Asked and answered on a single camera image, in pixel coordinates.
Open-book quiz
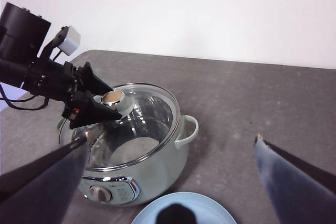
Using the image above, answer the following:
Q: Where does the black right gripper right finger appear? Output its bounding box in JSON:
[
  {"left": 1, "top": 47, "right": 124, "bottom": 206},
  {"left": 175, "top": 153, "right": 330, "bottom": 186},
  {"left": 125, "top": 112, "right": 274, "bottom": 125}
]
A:
[{"left": 254, "top": 133, "right": 336, "bottom": 224}]

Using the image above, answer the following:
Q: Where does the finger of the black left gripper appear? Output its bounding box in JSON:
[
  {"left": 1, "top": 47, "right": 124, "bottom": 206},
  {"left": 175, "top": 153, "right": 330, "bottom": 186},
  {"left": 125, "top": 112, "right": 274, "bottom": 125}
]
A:
[
  {"left": 77, "top": 62, "right": 113, "bottom": 95},
  {"left": 62, "top": 91, "right": 123, "bottom": 130}
]

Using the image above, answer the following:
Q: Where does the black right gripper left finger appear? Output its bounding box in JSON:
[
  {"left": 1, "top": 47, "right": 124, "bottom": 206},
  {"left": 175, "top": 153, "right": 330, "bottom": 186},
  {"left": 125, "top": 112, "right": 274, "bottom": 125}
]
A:
[{"left": 0, "top": 137, "right": 91, "bottom": 224}]

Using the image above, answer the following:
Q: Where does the glass lid with green knob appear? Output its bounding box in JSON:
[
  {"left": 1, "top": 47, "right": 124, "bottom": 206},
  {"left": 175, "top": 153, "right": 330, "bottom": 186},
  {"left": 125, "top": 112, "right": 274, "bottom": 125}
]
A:
[{"left": 59, "top": 82, "right": 181, "bottom": 169}]

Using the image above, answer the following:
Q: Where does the blue round plate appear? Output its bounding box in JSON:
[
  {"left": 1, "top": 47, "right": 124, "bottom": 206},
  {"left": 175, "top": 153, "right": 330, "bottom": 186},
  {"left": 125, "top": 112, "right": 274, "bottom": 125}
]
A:
[{"left": 131, "top": 191, "right": 238, "bottom": 224}]

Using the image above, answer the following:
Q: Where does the pale green electric steamer pot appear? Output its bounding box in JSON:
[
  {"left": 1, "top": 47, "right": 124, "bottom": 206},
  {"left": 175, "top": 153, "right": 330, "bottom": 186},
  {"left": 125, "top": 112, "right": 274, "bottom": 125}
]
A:
[{"left": 56, "top": 113, "right": 200, "bottom": 206}]

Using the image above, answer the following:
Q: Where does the black cable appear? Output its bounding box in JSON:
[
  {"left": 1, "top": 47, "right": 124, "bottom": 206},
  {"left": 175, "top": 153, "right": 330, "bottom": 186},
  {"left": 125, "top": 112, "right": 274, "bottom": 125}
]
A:
[{"left": 0, "top": 82, "right": 50, "bottom": 111}]

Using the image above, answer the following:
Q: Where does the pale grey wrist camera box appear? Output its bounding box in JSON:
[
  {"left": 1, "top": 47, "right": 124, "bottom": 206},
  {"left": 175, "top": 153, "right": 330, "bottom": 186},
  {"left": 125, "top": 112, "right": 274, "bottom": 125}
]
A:
[{"left": 58, "top": 26, "right": 81, "bottom": 56}]

